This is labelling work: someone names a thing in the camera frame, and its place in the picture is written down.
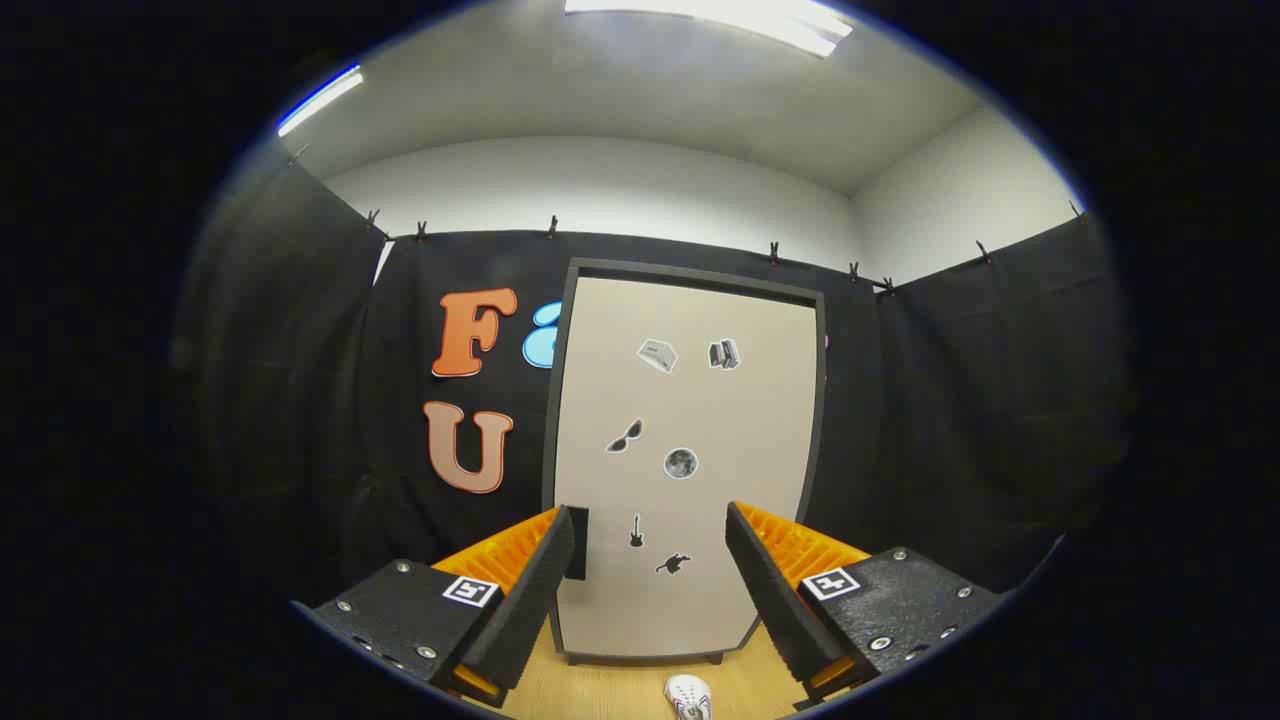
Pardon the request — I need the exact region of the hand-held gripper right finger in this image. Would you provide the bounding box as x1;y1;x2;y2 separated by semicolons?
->
725;501;1003;706

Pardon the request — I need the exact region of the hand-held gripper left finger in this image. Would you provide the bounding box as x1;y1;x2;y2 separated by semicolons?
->
290;505;578;707

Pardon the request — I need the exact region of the white striped canvas shoe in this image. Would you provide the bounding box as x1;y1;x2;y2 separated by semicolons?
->
664;674;713;720

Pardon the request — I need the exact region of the beige shoe cabinet door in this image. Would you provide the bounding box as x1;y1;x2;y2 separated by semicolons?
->
553;277;819;658

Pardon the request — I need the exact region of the dark grey shoe cabinet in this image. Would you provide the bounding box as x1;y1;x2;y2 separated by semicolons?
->
543;258;827;666

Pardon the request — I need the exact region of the black backdrop cloth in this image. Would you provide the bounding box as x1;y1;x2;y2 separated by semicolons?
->
175;150;1126;611

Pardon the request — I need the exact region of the row of black cloth clips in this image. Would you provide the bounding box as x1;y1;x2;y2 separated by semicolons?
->
290;143;1089;298

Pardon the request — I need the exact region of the narrow ceiling light strip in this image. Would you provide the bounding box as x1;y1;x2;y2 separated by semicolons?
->
277;65;364;138

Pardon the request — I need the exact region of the wide ceiling light panel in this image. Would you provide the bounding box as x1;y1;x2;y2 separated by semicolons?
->
565;0;853;58

